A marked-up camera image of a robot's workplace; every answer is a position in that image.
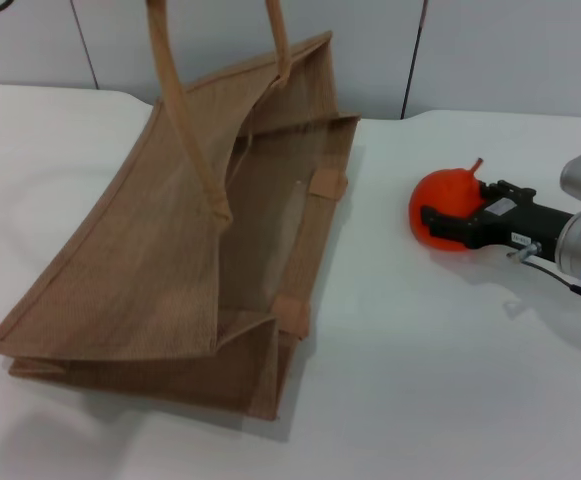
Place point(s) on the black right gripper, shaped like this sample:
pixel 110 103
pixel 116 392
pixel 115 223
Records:
pixel 515 222

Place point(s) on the orange fruit with stem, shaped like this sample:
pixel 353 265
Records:
pixel 445 192

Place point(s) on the brown jute handbag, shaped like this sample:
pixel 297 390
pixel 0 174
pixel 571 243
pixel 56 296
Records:
pixel 145 225

